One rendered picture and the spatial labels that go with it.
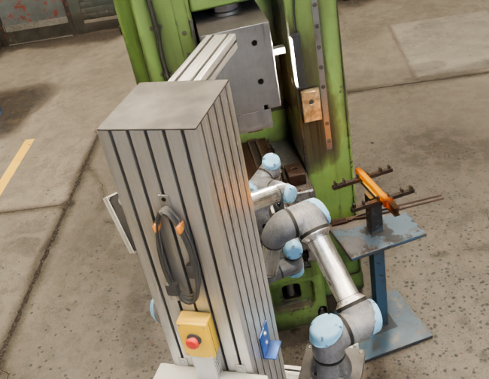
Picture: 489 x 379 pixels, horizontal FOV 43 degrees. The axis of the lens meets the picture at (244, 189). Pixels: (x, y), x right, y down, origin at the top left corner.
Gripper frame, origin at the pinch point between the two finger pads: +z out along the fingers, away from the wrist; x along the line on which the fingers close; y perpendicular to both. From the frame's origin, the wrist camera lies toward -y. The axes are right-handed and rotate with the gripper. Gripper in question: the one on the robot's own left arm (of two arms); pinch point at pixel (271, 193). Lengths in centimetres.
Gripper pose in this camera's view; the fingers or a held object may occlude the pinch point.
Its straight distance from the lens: 293.1
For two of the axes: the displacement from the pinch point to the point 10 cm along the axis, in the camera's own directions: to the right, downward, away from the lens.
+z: 0.6, 4.6, 8.9
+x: 9.7, -2.3, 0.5
